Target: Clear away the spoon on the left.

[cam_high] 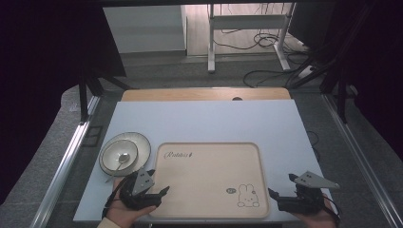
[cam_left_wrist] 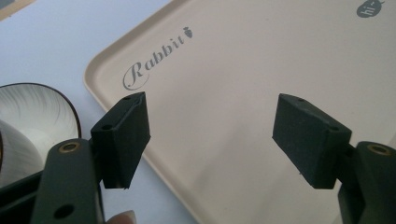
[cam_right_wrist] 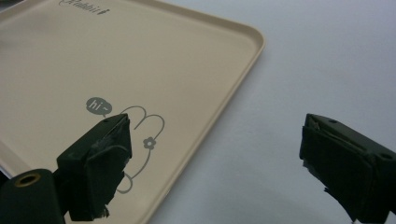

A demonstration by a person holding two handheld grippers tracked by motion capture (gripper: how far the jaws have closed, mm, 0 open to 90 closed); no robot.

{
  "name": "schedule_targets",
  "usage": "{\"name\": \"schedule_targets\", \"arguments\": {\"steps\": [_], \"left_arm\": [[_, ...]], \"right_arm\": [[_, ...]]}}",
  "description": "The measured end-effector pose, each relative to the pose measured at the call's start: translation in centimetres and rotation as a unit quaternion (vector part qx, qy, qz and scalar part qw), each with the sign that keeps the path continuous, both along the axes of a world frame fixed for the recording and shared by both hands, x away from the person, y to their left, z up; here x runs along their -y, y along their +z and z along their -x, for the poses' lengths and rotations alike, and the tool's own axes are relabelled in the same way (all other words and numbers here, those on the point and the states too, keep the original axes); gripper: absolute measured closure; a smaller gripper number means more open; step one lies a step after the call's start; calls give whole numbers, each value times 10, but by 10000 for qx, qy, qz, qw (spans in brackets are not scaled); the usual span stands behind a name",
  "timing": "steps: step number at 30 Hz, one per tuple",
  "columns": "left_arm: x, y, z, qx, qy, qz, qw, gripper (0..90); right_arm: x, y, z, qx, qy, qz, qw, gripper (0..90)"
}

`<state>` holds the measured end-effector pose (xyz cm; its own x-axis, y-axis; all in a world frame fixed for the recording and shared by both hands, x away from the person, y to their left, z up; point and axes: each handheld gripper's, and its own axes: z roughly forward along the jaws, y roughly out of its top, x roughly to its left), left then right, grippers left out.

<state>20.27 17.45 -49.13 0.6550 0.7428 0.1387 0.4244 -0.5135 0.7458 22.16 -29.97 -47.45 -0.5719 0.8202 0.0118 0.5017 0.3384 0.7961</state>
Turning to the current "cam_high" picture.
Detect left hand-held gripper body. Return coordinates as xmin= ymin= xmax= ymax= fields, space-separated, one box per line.
xmin=118 ymin=168 xmax=163 ymax=211

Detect white panel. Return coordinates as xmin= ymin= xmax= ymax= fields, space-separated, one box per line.
xmin=102 ymin=5 xmax=188 ymax=55

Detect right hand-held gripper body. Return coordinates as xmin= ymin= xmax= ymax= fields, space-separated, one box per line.
xmin=277 ymin=170 xmax=341 ymax=216

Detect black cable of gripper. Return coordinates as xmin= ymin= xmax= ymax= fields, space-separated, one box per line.
xmin=321 ymin=193 xmax=342 ymax=228
xmin=101 ymin=173 xmax=136 ymax=220

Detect person's right hand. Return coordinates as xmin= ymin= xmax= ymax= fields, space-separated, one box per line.
xmin=291 ymin=199 xmax=338 ymax=228

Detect wooden desk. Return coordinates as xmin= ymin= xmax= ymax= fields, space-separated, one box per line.
xmin=121 ymin=86 xmax=292 ymax=103

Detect round green-rimmed plate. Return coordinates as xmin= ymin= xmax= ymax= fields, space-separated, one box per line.
xmin=98 ymin=131 xmax=152 ymax=178

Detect metal floor rail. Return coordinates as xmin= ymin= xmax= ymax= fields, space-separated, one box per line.
xmin=320 ymin=93 xmax=403 ymax=228
xmin=29 ymin=94 xmax=102 ymax=228

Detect dark curtain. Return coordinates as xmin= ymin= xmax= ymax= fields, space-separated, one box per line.
xmin=329 ymin=0 xmax=403 ymax=161
xmin=0 ymin=0 xmax=127 ymax=206

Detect white table board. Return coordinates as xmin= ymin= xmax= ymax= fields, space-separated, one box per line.
xmin=72 ymin=99 xmax=335 ymax=223

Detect white power strip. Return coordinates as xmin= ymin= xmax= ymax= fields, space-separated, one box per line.
xmin=297 ymin=65 xmax=316 ymax=80

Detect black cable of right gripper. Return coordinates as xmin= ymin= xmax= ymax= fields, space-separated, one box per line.
xmin=321 ymin=193 xmax=342 ymax=228

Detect metal spoon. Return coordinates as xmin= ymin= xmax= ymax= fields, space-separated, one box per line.
xmin=105 ymin=152 xmax=131 ymax=184

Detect white desk frame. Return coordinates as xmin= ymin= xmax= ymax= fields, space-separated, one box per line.
xmin=206 ymin=3 xmax=297 ymax=75

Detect black metal stand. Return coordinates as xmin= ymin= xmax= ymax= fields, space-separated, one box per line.
xmin=286 ymin=3 xmax=374 ymax=124
xmin=77 ymin=65 xmax=136 ymax=124

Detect beige tray with rabbit print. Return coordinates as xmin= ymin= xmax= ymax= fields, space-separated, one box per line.
xmin=148 ymin=142 xmax=272 ymax=219

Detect person's left hand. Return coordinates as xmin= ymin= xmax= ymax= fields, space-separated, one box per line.
xmin=105 ymin=177 xmax=158 ymax=228

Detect white ceramic bowl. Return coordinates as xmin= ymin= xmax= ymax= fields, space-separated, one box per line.
xmin=101 ymin=139 xmax=140 ymax=174

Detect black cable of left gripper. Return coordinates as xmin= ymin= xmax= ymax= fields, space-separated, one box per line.
xmin=101 ymin=173 xmax=136 ymax=220

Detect black floor cables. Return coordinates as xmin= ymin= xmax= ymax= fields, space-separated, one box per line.
xmin=211 ymin=3 xmax=315 ymax=89

